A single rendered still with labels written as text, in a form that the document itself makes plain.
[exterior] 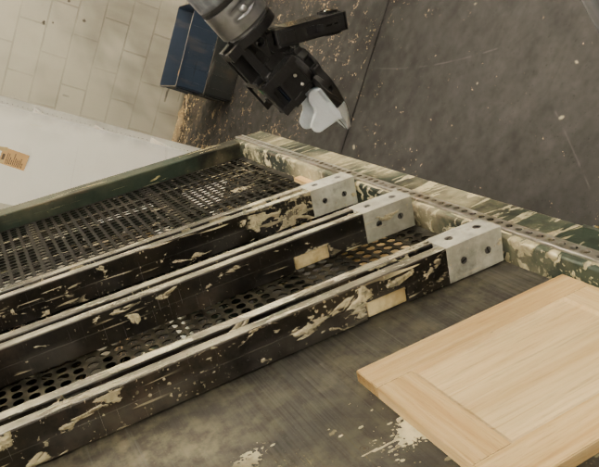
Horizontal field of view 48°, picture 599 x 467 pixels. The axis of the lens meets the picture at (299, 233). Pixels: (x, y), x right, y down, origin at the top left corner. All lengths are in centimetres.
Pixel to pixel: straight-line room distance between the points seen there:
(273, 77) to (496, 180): 181
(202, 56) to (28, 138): 135
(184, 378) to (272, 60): 48
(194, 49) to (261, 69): 402
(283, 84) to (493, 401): 50
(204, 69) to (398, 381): 415
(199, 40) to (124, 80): 113
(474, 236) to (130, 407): 65
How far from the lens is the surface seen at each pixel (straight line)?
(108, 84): 587
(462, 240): 124
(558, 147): 249
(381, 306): 117
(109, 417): 105
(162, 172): 231
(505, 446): 86
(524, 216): 137
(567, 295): 115
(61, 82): 581
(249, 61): 92
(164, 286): 130
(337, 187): 167
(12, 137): 441
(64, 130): 443
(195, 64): 494
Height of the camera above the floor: 184
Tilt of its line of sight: 30 degrees down
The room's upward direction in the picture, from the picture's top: 78 degrees counter-clockwise
